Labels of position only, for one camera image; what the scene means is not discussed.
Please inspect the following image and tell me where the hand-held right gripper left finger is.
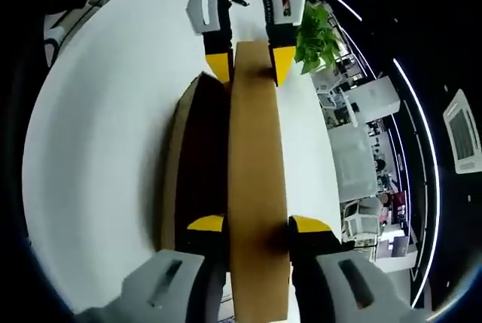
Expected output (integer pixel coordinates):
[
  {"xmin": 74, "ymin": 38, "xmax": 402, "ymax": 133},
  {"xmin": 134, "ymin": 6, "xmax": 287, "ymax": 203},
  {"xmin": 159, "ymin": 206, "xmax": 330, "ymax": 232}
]
[{"xmin": 77, "ymin": 214, "xmax": 227, "ymax": 323}]

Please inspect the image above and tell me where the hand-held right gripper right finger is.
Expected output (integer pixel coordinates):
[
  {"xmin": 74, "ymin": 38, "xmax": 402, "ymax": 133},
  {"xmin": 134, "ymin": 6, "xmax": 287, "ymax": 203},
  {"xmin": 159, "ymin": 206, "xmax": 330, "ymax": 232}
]
[{"xmin": 288, "ymin": 215, "xmax": 423, "ymax": 323}]

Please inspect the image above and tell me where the brown cardboard shoe box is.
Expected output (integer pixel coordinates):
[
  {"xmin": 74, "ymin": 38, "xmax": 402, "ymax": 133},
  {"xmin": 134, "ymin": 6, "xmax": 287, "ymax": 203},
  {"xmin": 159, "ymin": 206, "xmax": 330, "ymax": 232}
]
[{"xmin": 157, "ymin": 40, "xmax": 291, "ymax": 322}]

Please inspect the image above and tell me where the green leafy plant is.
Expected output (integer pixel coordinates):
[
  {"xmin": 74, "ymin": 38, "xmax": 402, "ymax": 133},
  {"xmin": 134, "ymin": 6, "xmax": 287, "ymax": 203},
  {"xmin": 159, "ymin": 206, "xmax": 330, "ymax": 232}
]
[{"xmin": 293, "ymin": 2, "xmax": 343, "ymax": 75}]

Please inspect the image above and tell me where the white office chair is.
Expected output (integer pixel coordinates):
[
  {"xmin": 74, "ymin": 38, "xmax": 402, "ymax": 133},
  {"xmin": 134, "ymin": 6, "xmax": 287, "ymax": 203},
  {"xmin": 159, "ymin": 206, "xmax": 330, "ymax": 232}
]
[{"xmin": 342, "ymin": 197, "xmax": 381, "ymax": 243}]

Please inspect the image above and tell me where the grey office divider panel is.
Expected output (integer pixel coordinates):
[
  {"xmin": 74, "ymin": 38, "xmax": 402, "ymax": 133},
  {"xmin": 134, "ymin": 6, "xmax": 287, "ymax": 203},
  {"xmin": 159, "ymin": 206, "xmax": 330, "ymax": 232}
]
[{"xmin": 327, "ymin": 126, "xmax": 377, "ymax": 200}]

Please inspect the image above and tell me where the ceiling air conditioner vent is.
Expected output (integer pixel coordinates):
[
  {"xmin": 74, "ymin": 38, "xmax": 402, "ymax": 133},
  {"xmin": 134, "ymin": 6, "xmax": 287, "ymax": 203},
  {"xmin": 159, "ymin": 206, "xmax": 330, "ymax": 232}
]
[{"xmin": 442, "ymin": 88, "xmax": 482, "ymax": 175}]

